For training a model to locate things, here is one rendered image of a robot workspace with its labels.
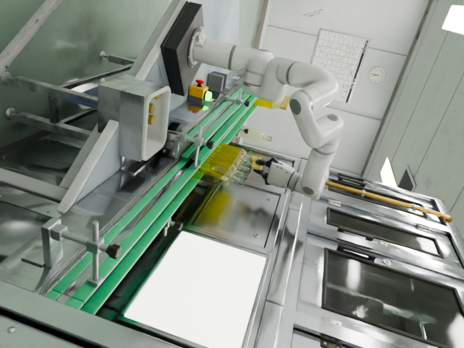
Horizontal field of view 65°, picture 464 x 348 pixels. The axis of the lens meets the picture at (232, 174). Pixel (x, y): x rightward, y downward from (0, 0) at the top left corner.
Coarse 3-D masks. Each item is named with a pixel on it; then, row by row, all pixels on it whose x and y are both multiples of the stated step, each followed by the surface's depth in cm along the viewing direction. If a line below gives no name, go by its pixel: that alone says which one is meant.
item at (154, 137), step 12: (168, 96) 123; (144, 108) 110; (156, 108) 126; (168, 108) 125; (144, 120) 111; (156, 120) 128; (144, 132) 112; (156, 132) 130; (144, 144) 114; (156, 144) 128; (144, 156) 117
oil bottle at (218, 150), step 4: (216, 148) 158; (220, 148) 159; (224, 148) 160; (216, 152) 156; (220, 152) 156; (224, 152) 156; (228, 152) 157; (232, 152) 158; (236, 152) 159; (232, 156) 155; (236, 156) 155; (240, 156) 156; (240, 160) 155; (240, 164) 156
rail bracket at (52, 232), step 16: (48, 224) 76; (96, 224) 73; (48, 240) 76; (80, 240) 76; (96, 240) 75; (32, 256) 81; (48, 256) 78; (96, 256) 77; (112, 256) 74; (96, 272) 79
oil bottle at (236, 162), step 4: (212, 156) 151; (216, 156) 152; (220, 156) 153; (224, 156) 154; (228, 156) 154; (224, 160) 150; (228, 160) 151; (232, 160) 151; (236, 160) 152; (236, 164) 150
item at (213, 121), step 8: (240, 88) 212; (232, 96) 195; (248, 96) 200; (224, 104) 180; (232, 104) 183; (216, 112) 167; (224, 112) 170; (232, 112) 171; (208, 120) 156; (216, 120) 159; (224, 120) 160; (208, 128) 148; (216, 128) 149; (192, 136) 138; (208, 136) 141
